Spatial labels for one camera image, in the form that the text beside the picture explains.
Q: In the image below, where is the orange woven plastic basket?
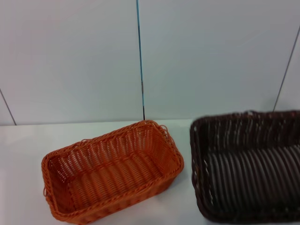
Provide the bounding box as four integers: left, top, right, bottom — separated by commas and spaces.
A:
41, 120, 185, 222

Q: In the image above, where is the dark brown woven plastic basket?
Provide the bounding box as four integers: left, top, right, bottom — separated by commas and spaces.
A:
189, 110, 300, 225

